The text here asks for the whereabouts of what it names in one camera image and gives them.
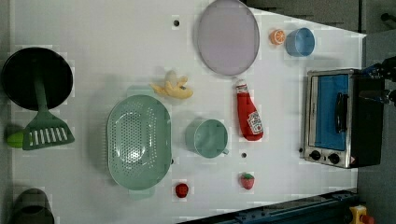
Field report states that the red plush ketchup bottle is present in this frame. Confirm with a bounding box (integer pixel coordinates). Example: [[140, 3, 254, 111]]
[[235, 79, 264, 141]]

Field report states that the green plastic strainer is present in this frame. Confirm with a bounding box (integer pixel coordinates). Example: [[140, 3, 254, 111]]
[[106, 86, 172, 200]]

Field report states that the green plastic mug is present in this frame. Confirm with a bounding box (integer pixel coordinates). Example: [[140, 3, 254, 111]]
[[185, 119, 229, 159]]

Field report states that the yellow plush peeled banana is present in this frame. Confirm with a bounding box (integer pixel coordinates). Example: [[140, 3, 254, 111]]
[[149, 70, 193, 100]]

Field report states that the small red strawberry toy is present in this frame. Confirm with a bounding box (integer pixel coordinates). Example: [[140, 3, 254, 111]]
[[175, 183, 189, 198]]

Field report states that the large lilac plate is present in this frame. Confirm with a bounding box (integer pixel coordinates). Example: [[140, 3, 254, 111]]
[[197, 0, 260, 76]]

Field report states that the pink strawberry toy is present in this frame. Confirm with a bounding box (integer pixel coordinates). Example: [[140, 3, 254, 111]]
[[240, 173, 255, 190]]

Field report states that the orange slice toy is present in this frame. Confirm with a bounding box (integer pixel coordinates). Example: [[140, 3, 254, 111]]
[[270, 29, 286, 45]]

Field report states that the blue plastic bowl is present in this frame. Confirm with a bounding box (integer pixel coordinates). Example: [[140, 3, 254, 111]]
[[285, 27, 316, 57]]

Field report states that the silver black toaster oven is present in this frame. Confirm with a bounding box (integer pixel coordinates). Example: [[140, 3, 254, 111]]
[[304, 69, 385, 169]]

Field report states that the green slotted spatula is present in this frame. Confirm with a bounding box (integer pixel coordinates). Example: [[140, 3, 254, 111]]
[[22, 69, 75, 150]]

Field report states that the black frying pan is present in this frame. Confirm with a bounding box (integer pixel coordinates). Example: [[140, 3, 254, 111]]
[[1, 48, 73, 111]]

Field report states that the lime green toy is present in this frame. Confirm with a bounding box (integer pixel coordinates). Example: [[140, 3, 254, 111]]
[[7, 132, 23, 148]]

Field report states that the yellow red clamp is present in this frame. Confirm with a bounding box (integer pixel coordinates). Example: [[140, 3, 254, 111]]
[[349, 205, 375, 224]]

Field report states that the dark cylindrical cup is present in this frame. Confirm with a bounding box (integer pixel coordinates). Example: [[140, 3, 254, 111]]
[[8, 189, 55, 224]]

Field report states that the blue metal frame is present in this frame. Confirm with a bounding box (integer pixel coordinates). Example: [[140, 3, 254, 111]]
[[180, 190, 360, 224]]

